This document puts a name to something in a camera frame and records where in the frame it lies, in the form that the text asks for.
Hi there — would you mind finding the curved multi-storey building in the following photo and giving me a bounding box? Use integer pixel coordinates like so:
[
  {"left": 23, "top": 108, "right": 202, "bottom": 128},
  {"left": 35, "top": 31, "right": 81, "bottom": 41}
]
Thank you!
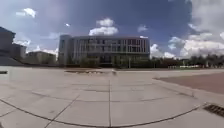
[{"left": 57, "top": 34, "right": 151, "bottom": 68}]

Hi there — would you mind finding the grey paved plaza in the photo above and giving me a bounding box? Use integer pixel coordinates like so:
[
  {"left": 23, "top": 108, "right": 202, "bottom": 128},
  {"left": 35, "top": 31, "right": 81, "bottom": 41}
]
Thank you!
[{"left": 0, "top": 65, "right": 224, "bottom": 128}]

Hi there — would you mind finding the low building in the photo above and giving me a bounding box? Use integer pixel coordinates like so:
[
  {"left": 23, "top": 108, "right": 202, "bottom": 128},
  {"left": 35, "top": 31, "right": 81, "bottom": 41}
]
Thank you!
[{"left": 25, "top": 50, "right": 58, "bottom": 66}]

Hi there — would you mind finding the row of trees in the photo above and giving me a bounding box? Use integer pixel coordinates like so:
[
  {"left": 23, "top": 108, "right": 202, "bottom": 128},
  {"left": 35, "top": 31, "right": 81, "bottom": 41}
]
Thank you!
[{"left": 149, "top": 54, "right": 224, "bottom": 70}]

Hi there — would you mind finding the red brick paved area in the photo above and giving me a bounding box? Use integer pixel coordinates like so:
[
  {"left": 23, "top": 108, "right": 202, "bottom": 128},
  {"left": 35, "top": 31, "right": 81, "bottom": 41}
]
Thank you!
[{"left": 156, "top": 72, "right": 224, "bottom": 95}]

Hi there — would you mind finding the drain grate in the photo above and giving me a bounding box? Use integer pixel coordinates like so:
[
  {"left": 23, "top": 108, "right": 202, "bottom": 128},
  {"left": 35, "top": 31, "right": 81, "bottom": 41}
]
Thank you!
[{"left": 202, "top": 103, "right": 224, "bottom": 118}]

